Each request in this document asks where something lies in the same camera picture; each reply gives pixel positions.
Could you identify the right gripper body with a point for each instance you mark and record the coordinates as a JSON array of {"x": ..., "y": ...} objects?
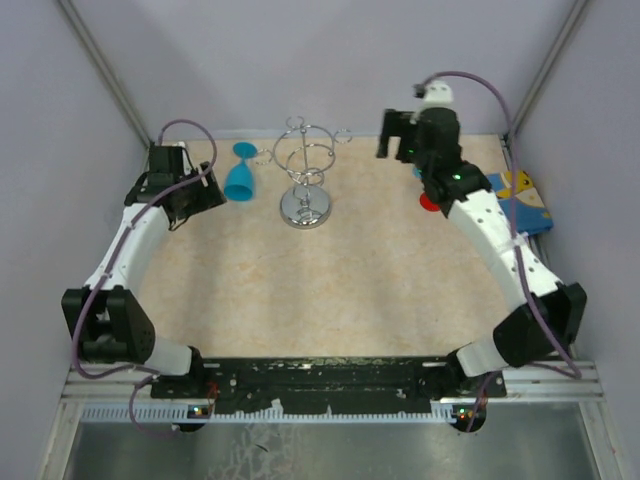
[{"x": 399, "y": 124}]

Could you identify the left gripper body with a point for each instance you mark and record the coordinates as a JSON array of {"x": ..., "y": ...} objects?
[{"x": 197, "y": 197}]

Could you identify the blue wine glass back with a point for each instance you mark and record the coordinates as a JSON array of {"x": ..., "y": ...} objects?
[{"x": 239, "y": 185}]

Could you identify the red wine glass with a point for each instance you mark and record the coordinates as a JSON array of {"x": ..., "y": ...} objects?
[{"x": 427, "y": 204}]

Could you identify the blue pikachu cloth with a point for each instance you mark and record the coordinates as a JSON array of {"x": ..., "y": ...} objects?
[{"x": 532, "y": 216}]

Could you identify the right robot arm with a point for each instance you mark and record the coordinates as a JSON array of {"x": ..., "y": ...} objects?
[{"x": 545, "y": 313}]

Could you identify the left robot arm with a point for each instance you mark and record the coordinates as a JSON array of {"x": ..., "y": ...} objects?
[{"x": 104, "y": 317}]

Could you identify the chrome wine glass rack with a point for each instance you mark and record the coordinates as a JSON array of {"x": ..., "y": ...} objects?
[{"x": 305, "y": 152}]

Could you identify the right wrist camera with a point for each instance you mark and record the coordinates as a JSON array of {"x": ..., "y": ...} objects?
[{"x": 436, "y": 94}]

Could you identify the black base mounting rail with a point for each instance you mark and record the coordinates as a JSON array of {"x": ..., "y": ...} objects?
[{"x": 316, "y": 385}]

